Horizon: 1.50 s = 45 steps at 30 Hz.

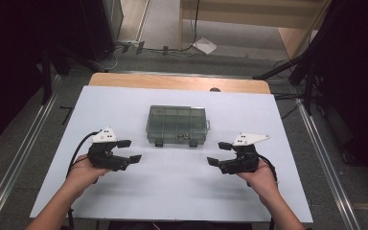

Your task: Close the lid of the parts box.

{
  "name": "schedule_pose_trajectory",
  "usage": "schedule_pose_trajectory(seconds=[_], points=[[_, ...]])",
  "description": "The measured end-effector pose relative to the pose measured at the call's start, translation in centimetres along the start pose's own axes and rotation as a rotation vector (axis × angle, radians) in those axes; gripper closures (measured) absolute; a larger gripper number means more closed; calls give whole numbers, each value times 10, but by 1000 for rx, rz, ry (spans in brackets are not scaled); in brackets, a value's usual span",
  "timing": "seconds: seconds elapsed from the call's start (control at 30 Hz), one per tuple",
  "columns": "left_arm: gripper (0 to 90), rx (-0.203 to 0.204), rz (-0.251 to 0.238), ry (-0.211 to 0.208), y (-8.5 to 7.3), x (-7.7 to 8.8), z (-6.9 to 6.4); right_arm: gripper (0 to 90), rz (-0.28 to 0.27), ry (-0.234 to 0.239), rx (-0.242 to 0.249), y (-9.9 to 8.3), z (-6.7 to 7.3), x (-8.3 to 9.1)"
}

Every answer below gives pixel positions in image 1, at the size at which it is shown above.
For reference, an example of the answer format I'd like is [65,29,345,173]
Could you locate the black floor cables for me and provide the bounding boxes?
[272,91,305,121]

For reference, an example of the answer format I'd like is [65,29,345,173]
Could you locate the light wooden furniture frame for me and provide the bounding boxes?
[177,0,334,60]

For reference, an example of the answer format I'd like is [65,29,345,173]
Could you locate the black hex key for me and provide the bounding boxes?
[59,105,75,127]

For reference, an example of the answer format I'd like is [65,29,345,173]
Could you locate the white power adapter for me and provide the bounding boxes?
[192,36,219,56]

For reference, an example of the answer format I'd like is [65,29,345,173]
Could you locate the black metal stand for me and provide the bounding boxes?
[39,41,106,106]
[252,32,327,116]

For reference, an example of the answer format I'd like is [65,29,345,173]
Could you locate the person's left hand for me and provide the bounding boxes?
[65,153,111,194]

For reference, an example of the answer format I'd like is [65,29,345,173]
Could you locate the right hand-held gripper black cable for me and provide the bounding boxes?
[258,154,279,187]

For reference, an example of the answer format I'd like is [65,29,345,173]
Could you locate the dark cabinet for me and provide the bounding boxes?
[80,0,125,62]

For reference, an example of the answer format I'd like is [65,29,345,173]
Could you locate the power strip with plugs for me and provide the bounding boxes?
[116,39,147,56]

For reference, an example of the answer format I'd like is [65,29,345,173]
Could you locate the left hand-held gripper black cable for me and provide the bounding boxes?
[66,129,102,178]

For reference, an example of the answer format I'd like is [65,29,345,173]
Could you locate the black hanging cable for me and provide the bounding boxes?
[178,0,202,52]

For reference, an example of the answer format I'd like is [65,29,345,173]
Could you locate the dark curtain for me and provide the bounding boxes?
[312,0,368,190]
[0,0,89,154]

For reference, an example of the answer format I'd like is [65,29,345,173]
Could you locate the hand-held gripper black cable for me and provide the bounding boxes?
[66,129,102,178]
[258,154,279,187]

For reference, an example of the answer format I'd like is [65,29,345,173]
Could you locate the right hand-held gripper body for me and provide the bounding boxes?
[218,132,271,175]

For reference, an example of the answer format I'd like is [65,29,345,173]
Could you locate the person's right hand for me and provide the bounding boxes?
[236,158,281,206]

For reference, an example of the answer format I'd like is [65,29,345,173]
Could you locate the white table mat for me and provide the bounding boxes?
[29,85,314,223]

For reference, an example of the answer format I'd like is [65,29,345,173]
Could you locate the clear grey compartment box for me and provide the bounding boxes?
[145,104,211,148]

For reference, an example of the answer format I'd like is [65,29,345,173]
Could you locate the metal floor rail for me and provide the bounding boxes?
[295,99,362,230]
[0,75,61,230]

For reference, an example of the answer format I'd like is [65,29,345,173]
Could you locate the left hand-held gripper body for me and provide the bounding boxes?
[86,126,131,173]

